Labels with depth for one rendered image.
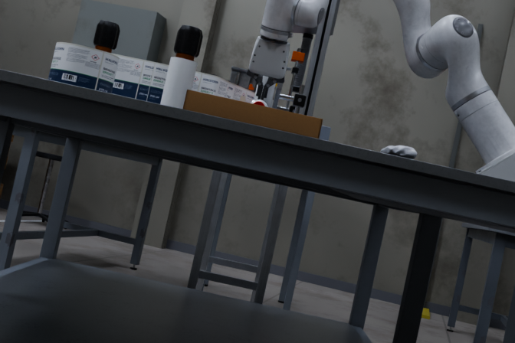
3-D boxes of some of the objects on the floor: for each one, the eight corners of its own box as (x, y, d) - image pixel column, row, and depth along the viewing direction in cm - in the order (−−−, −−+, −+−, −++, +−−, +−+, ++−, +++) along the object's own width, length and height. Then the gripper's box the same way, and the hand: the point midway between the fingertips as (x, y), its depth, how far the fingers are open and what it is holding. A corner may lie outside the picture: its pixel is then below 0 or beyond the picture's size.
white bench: (45, 246, 549) (71, 133, 553) (145, 270, 534) (171, 155, 537) (-144, 258, 364) (-103, 89, 367) (1, 297, 348) (42, 120, 352)
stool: (25, 217, 709) (41, 151, 712) (73, 229, 696) (89, 161, 699) (-7, 216, 660) (10, 145, 662) (44, 229, 647) (60, 156, 650)
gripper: (247, 31, 211) (233, 96, 217) (301, 44, 211) (286, 109, 217) (249, 27, 218) (235, 90, 224) (302, 39, 218) (287, 102, 224)
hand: (262, 93), depth 220 cm, fingers closed
